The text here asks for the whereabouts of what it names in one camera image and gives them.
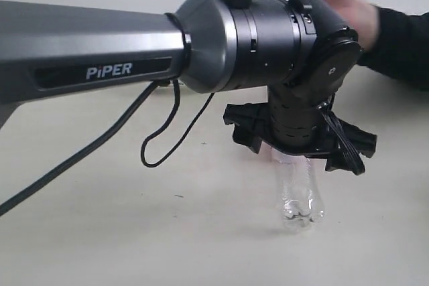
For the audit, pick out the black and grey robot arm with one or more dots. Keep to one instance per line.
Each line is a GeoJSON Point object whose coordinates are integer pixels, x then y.
{"type": "Point", "coordinates": [300, 50]}

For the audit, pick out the clear cola bottle red label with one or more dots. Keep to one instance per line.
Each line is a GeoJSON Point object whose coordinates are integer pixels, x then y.
{"type": "Point", "coordinates": [298, 198]}

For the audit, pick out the person's open hand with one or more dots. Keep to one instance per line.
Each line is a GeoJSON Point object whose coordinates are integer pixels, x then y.
{"type": "Point", "coordinates": [362, 16]}

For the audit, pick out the forearm in black sleeve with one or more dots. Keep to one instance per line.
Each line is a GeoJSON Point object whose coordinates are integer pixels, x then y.
{"type": "Point", "coordinates": [400, 50]}

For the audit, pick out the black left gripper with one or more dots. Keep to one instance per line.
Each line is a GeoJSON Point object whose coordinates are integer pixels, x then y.
{"type": "Point", "coordinates": [315, 133]}

